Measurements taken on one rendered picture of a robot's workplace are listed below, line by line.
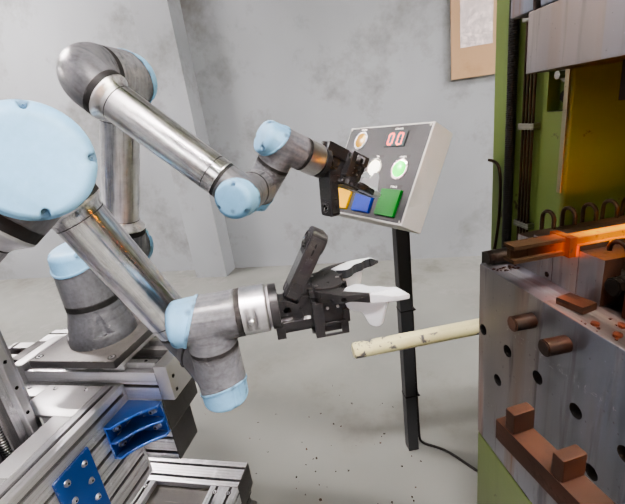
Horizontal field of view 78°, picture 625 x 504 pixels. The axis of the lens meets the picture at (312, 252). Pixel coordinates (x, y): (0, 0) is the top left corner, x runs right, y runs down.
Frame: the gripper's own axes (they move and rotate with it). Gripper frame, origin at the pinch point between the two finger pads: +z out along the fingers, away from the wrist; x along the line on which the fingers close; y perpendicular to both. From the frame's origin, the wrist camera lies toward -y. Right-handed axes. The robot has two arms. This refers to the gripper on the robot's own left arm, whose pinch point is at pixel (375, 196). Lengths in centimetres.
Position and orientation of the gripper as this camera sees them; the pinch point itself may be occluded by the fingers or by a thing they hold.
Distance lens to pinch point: 103.3
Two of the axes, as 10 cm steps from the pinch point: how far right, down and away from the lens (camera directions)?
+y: 3.0, -9.5, -0.4
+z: 7.8, 2.3, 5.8
